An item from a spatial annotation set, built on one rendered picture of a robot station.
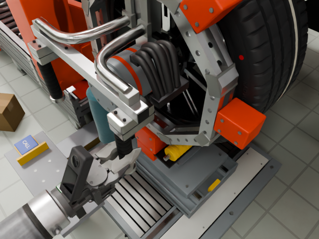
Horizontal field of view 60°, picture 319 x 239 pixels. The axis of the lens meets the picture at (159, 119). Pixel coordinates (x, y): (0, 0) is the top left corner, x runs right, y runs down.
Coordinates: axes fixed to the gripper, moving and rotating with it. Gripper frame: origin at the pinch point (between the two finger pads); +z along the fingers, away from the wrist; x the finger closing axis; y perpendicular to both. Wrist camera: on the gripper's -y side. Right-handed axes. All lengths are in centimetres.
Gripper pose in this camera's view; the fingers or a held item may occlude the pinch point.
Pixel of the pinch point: (131, 144)
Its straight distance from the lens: 66.5
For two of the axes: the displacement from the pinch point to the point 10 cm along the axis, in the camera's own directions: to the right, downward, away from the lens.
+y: 0.0, 6.4, 7.7
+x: 6.9, 5.6, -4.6
